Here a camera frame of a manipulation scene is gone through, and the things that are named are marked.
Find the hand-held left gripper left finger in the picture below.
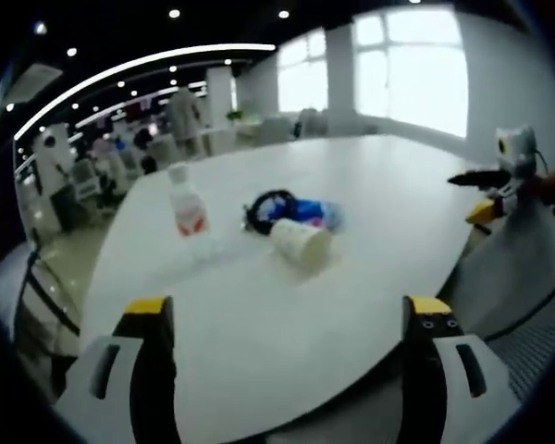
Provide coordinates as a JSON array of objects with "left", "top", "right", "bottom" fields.
[{"left": 56, "top": 294, "right": 182, "bottom": 444}]

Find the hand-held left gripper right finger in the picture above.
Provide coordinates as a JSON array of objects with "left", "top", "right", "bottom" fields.
[{"left": 399, "top": 295, "right": 523, "bottom": 444}]

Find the clear plastic bottle red label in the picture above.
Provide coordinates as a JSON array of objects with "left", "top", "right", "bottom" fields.
[{"left": 166, "top": 163, "right": 212, "bottom": 239}]

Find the blue wipes packet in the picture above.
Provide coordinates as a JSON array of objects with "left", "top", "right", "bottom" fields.
[{"left": 257, "top": 195, "right": 346, "bottom": 233}]

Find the cream paper cup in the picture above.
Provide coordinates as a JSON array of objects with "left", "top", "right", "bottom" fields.
[{"left": 268, "top": 217, "right": 335, "bottom": 275}]

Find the black cable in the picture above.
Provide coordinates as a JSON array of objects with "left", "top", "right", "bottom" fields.
[{"left": 241, "top": 188, "right": 302, "bottom": 238}]

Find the round ceiling spotlights group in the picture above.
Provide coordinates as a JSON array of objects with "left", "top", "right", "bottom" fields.
[{"left": 4, "top": 0, "right": 427, "bottom": 154}]

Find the person's right hand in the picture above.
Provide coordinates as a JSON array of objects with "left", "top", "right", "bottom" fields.
[{"left": 524, "top": 168, "right": 555, "bottom": 208}]

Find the grey mesh office chair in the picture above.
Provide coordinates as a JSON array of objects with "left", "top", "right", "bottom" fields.
[{"left": 457, "top": 202, "right": 555, "bottom": 404}]

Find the bright window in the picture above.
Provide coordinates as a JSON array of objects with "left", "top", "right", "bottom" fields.
[
  {"left": 277, "top": 27, "right": 330, "bottom": 115},
  {"left": 351, "top": 7, "right": 469, "bottom": 141}
]

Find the white table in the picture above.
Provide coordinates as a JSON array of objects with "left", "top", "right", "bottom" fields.
[{"left": 77, "top": 133, "right": 497, "bottom": 441}]

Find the black framed office chair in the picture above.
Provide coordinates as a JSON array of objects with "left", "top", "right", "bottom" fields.
[{"left": 0, "top": 239, "right": 82, "bottom": 372}]

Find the white office chair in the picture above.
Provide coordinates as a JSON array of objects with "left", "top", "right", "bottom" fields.
[
  {"left": 258, "top": 115, "right": 290, "bottom": 145},
  {"left": 70, "top": 161, "right": 104, "bottom": 203},
  {"left": 297, "top": 107, "right": 327, "bottom": 138}
]

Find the curved ceiling light strip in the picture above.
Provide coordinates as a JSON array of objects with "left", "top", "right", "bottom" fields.
[{"left": 13, "top": 43, "right": 277, "bottom": 141}]

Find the ceiling air conditioner unit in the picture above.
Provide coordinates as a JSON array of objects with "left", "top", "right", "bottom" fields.
[{"left": 4, "top": 61, "right": 64, "bottom": 101}]

